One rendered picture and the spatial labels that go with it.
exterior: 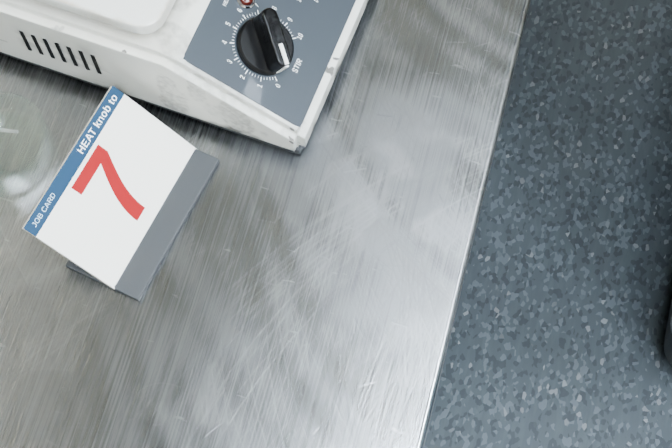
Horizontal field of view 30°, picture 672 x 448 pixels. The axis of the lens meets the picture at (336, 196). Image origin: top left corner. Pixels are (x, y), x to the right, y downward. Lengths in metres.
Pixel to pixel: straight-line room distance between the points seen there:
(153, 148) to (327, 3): 0.12
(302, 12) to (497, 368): 0.81
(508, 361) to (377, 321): 0.79
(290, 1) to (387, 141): 0.09
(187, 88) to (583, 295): 0.88
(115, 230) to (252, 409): 0.12
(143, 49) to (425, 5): 0.18
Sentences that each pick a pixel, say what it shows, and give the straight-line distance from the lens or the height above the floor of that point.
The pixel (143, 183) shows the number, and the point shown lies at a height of 0.76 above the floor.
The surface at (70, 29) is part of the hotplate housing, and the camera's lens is 0.67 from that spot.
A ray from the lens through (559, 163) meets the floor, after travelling 1.53.
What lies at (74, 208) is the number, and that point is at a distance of 0.66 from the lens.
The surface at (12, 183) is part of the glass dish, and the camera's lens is 0.69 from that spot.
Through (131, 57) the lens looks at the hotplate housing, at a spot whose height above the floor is 0.81.
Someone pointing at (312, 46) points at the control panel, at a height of 0.79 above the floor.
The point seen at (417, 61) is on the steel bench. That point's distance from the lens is 0.72.
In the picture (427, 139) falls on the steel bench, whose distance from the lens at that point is 0.69.
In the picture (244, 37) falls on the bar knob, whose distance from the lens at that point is 0.66.
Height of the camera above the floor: 1.37
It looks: 67 degrees down
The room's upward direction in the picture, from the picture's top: 4 degrees counter-clockwise
